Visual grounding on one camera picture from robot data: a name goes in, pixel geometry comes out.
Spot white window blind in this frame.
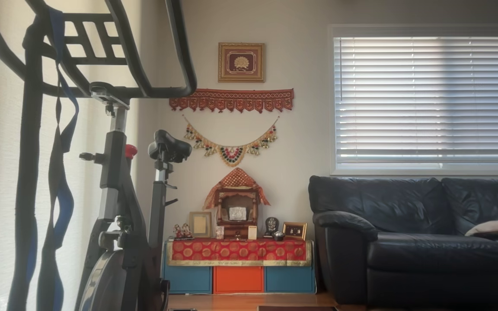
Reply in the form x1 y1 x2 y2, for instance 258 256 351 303
330 25 498 175

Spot red embroidered wall hanging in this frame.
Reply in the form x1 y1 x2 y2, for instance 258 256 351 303
169 88 295 114

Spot blue black strap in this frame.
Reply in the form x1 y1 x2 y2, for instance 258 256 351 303
37 6 80 311
7 17 44 311

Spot dark idol plaque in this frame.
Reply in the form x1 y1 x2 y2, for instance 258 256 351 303
264 217 280 238

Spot sheer white curtain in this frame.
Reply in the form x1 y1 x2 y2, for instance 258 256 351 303
0 0 141 311

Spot black leather sofa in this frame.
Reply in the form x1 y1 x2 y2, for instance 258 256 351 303
308 175 498 309

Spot red gold patterned cloth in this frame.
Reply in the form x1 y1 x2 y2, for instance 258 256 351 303
166 239 313 267

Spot beaded garland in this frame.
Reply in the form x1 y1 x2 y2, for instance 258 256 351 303
182 114 281 168

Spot wooden shrine with canopy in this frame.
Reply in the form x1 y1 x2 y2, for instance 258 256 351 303
202 168 271 240

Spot small gold picture frame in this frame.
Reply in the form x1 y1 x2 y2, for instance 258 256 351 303
282 222 308 241

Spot blue and orange cabinet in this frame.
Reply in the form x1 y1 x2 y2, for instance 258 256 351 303
162 241 316 295

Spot gold framed wall picture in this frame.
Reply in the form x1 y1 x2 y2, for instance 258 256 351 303
218 42 266 83

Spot small figurines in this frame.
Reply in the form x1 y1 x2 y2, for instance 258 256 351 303
172 223 194 240

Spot black exercise bike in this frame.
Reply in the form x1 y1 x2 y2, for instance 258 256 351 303
0 0 198 311

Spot pale picture frame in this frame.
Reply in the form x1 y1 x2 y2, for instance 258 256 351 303
188 211 213 238

